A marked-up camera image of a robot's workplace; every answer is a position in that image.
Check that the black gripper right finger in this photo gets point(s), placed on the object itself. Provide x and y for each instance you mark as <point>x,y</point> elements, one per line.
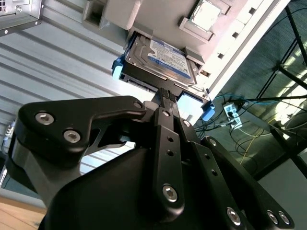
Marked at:
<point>216,172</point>

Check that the hard disk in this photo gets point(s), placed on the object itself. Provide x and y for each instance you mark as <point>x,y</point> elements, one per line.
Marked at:
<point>168,60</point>

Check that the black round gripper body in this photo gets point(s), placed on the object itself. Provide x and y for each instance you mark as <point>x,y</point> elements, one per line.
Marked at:
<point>108,191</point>

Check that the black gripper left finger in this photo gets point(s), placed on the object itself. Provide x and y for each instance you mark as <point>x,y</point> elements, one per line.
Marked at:
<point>55,134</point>

